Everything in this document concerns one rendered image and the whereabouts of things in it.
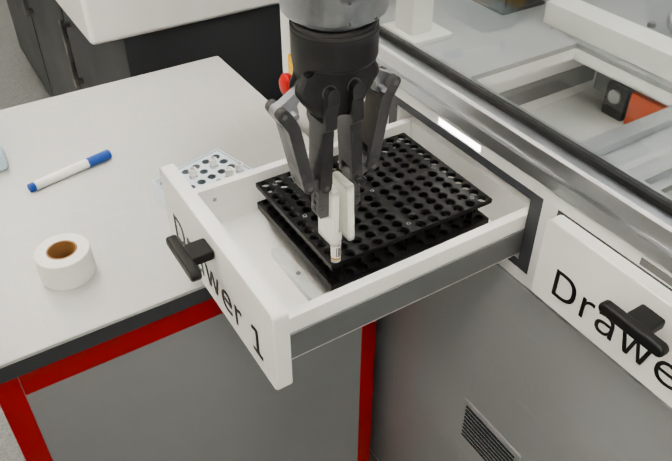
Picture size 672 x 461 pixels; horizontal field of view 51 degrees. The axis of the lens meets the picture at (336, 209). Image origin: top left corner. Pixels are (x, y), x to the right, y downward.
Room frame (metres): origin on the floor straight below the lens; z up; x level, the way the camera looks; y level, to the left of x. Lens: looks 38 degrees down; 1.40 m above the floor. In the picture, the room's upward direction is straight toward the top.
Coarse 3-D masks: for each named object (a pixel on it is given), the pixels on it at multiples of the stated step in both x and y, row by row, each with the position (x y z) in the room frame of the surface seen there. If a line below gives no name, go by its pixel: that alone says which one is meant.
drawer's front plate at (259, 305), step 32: (192, 192) 0.64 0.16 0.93; (192, 224) 0.61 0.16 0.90; (224, 256) 0.54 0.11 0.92; (224, 288) 0.55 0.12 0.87; (256, 288) 0.49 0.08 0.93; (256, 320) 0.48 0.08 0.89; (288, 320) 0.46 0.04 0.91; (256, 352) 0.49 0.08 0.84; (288, 352) 0.46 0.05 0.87; (288, 384) 0.46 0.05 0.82
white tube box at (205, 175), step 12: (204, 156) 0.91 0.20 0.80; (216, 156) 0.92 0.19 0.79; (228, 156) 0.91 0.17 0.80; (180, 168) 0.88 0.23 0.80; (204, 168) 0.88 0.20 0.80; (216, 168) 0.88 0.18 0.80; (156, 180) 0.85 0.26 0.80; (192, 180) 0.85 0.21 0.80; (204, 180) 0.85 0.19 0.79; (216, 180) 0.85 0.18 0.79; (156, 192) 0.84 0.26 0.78
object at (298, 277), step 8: (280, 248) 0.64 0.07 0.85; (272, 256) 0.63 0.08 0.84; (280, 256) 0.62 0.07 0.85; (288, 256) 0.62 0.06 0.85; (280, 264) 0.62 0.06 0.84; (288, 264) 0.61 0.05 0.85; (296, 264) 0.61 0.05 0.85; (288, 272) 0.60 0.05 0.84; (296, 272) 0.59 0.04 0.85; (296, 280) 0.58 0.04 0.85; (304, 280) 0.58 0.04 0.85; (304, 288) 0.57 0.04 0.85; (312, 288) 0.57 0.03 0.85; (312, 296) 0.56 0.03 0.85
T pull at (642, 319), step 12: (600, 312) 0.48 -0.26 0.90; (612, 312) 0.47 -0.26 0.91; (624, 312) 0.47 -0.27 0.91; (636, 312) 0.47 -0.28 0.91; (648, 312) 0.47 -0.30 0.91; (624, 324) 0.46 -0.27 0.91; (636, 324) 0.45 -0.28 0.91; (648, 324) 0.46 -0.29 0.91; (660, 324) 0.46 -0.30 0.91; (636, 336) 0.45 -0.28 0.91; (648, 336) 0.44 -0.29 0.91; (648, 348) 0.43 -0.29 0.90; (660, 348) 0.43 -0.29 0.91
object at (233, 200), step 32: (416, 128) 0.84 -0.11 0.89; (448, 160) 0.78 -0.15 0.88; (224, 192) 0.70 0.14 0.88; (256, 192) 0.73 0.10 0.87; (512, 192) 0.69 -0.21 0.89; (224, 224) 0.70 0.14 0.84; (256, 224) 0.70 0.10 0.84; (512, 224) 0.63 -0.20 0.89; (256, 256) 0.64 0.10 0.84; (416, 256) 0.57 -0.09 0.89; (448, 256) 0.58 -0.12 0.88; (480, 256) 0.61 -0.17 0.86; (288, 288) 0.58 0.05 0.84; (320, 288) 0.58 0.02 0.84; (352, 288) 0.52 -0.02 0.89; (384, 288) 0.54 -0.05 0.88; (416, 288) 0.56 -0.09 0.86; (320, 320) 0.50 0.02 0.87; (352, 320) 0.51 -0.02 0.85
